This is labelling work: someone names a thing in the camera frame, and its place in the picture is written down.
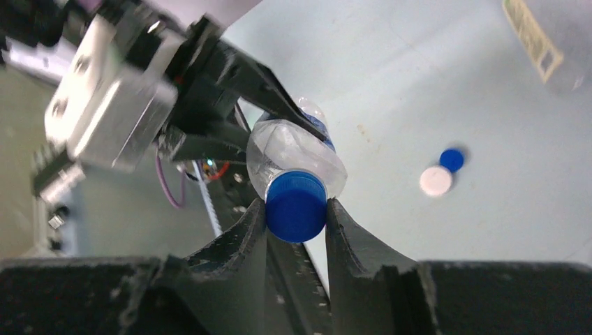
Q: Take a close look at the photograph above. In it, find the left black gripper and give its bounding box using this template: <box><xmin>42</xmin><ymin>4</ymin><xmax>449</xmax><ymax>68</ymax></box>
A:
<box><xmin>157</xmin><ymin>16</ymin><xmax>327</xmax><ymax>163</ymax></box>

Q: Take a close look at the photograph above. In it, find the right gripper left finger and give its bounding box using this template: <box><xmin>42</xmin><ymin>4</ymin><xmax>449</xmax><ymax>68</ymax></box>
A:
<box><xmin>1</xmin><ymin>200</ymin><xmax>267</xmax><ymax>334</ymax></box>

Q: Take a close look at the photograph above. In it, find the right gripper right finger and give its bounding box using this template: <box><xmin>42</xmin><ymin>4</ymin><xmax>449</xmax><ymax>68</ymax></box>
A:
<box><xmin>325</xmin><ymin>199</ymin><xmax>591</xmax><ymax>334</ymax></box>

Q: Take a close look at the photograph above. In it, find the small blue label bottle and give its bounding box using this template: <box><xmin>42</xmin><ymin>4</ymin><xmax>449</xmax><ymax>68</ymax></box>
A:
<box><xmin>246</xmin><ymin>115</ymin><xmax>348</xmax><ymax>199</ymax></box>

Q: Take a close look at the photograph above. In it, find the blue bottle cap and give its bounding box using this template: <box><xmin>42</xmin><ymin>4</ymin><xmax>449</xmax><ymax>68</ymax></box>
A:
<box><xmin>438</xmin><ymin>148</ymin><xmax>465</xmax><ymax>174</ymax></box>
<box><xmin>265</xmin><ymin>170</ymin><xmax>327</xmax><ymax>244</ymax></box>

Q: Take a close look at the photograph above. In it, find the white bottle cap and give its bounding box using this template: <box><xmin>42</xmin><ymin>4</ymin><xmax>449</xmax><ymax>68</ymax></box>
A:
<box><xmin>419</xmin><ymin>165</ymin><xmax>453</xmax><ymax>197</ymax></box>

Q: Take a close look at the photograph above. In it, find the yellow label clear bottle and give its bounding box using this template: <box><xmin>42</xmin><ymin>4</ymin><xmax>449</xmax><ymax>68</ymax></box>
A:
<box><xmin>501</xmin><ymin>0</ymin><xmax>591</xmax><ymax>94</ymax></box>

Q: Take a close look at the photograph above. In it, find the left circuit board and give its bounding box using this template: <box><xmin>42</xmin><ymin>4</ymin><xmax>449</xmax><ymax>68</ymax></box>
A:
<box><xmin>184</xmin><ymin>158</ymin><xmax>230</xmax><ymax>184</ymax></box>

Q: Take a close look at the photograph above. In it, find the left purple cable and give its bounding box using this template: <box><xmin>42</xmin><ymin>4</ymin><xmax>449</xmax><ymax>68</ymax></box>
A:
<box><xmin>153</xmin><ymin>143</ymin><xmax>188</xmax><ymax>210</ymax></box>

